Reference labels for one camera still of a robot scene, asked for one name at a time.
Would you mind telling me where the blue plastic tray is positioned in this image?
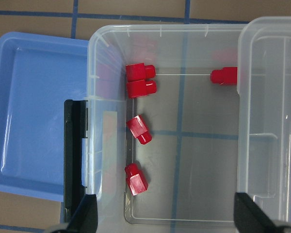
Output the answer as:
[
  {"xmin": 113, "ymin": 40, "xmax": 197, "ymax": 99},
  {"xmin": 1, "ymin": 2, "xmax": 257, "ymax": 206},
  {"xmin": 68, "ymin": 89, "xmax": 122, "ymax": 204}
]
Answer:
[{"xmin": 0, "ymin": 32, "xmax": 88, "ymax": 201}]

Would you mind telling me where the clear plastic storage box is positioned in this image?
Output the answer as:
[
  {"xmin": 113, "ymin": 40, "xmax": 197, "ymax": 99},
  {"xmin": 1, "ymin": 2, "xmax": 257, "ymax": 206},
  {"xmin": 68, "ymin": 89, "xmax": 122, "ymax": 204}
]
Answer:
[{"xmin": 85, "ymin": 24, "xmax": 246, "ymax": 233}]

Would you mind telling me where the red block pair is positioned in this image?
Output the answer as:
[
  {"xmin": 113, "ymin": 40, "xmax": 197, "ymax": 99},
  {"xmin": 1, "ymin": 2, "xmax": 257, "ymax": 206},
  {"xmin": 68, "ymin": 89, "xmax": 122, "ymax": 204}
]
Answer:
[
  {"xmin": 125, "ymin": 63, "xmax": 156, "ymax": 82},
  {"xmin": 126, "ymin": 80, "xmax": 157, "ymax": 99}
]

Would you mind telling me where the red block upper pair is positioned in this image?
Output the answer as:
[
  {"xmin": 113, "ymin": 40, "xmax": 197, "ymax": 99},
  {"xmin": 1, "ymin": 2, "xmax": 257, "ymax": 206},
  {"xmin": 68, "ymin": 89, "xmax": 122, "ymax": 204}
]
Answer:
[{"xmin": 125, "ymin": 63, "xmax": 156, "ymax": 82}]

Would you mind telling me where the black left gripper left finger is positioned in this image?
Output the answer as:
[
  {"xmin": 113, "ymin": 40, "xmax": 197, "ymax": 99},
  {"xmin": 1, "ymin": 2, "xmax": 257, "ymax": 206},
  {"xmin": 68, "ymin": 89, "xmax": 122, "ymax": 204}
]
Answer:
[{"xmin": 65, "ymin": 194, "xmax": 98, "ymax": 233}]

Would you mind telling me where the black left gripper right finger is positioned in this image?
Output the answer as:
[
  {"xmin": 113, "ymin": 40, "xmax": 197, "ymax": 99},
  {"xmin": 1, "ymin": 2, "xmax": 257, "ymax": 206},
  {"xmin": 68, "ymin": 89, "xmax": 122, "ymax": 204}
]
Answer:
[{"xmin": 234, "ymin": 192, "xmax": 282, "ymax": 233}]

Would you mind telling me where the black box latch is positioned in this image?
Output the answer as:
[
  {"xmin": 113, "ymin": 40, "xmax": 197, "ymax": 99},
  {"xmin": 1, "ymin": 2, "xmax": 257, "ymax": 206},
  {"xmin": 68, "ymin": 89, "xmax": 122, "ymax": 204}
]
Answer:
[{"xmin": 64, "ymin": 100, "xmax": 88, "ymax": 222}]

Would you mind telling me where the red block lower pair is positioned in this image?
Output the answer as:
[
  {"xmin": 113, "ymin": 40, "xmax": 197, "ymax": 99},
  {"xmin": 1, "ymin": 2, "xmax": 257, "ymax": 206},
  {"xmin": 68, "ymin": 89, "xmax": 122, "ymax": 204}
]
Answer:
[{"xmin": 126, "ymin": 80, "xmax": 157, "ymax": 99}]

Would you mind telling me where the clear plastic box lid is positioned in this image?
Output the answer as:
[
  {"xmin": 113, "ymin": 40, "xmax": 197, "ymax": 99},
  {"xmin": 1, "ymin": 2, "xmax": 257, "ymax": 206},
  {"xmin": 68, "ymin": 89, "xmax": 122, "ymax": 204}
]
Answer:
[{"xmin": 237, "ymin": 17, "xmax": 291, "ymax": 226}]

